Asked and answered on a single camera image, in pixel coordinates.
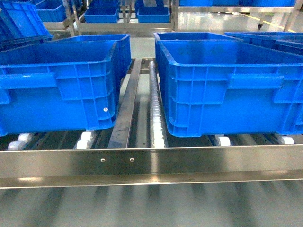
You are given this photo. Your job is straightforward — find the blue bin front right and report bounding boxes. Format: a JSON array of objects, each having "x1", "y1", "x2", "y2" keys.
[{"x1": 157, "y1": 40, "x2": 303, "y2": 137}]

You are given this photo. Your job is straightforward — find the blue bin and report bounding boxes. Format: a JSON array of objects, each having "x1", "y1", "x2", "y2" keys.
[
  {"x1": 0, "y1": 41, "x2": 119, "y2": 136},
  {"x1": 157, "y1": 40, "x2": 303, "y2": 137}
]

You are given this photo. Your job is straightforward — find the blue bin front left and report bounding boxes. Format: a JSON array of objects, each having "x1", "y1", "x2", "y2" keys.
[{"x1": 0, "y1": 41, "x2": 119, "y2": 136}]

